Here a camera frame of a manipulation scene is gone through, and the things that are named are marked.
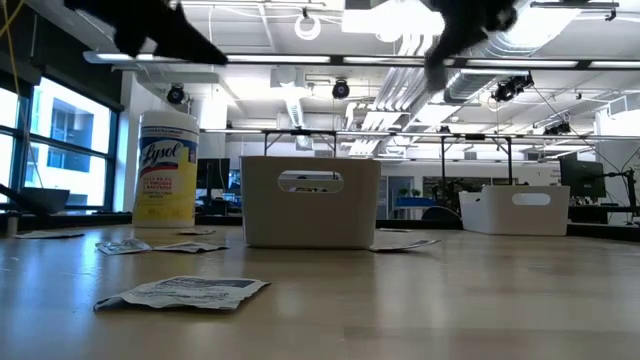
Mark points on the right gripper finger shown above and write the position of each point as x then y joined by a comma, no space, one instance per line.
450,50

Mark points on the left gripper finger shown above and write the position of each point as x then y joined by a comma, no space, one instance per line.
185,45

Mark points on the black monitor on arm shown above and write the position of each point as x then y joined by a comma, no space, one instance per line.
582,177

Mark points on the long LED light bar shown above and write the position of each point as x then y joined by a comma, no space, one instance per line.
275,58

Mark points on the black monitor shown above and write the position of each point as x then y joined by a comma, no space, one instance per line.
212,174

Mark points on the yellow Lysol wipes canister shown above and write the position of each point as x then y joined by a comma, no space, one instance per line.
167,190

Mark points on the blue planter box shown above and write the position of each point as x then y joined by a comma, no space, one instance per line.
415,201

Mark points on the flat white packet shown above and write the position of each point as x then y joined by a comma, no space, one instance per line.
47,234

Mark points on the black ceiling camera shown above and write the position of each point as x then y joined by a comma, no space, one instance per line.
175,94
557,129
510,87
341,89

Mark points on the silver ventilation duct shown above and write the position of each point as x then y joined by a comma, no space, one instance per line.
530,30

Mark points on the black metal table frame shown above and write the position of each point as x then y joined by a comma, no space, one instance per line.
475,136
300,132

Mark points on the black aluminium table frame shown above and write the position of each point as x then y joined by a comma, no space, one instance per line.
75,220

